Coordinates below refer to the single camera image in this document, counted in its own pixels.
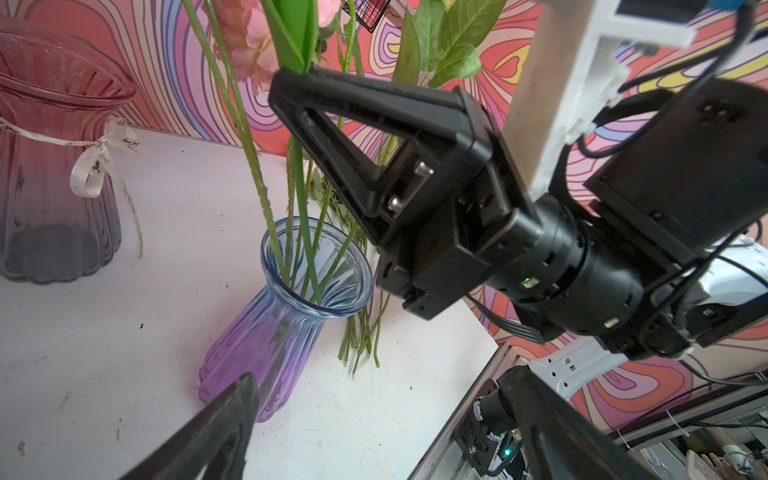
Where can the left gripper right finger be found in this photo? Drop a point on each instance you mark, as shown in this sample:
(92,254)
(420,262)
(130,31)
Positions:
(558,442)

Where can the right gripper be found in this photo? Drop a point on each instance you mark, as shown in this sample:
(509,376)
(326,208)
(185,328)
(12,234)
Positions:
(427,177)

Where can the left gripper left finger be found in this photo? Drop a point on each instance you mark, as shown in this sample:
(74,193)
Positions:
(213,444)

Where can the purple-blue glass vase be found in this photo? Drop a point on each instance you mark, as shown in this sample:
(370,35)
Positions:
(273,336)

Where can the large pink rose stem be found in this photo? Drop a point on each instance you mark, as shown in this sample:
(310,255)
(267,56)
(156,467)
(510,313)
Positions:
(448,37)

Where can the pink carnation stem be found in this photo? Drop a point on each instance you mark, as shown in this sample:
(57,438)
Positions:
(231,93)

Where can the red-grey glass vase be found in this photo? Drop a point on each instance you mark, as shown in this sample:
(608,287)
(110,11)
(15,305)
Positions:
(59,98)

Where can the single pink bud stem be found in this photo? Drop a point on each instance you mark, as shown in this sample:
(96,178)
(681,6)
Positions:
(294,29)

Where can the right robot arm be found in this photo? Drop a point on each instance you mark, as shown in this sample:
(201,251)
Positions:
(628,269)

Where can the bunch of artificial flowers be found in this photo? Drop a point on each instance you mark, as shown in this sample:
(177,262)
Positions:
(362,334)

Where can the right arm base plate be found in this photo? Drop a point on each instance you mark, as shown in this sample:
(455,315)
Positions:
(486,431)

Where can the back wire basket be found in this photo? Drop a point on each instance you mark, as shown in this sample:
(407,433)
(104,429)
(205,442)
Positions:
(369,13)

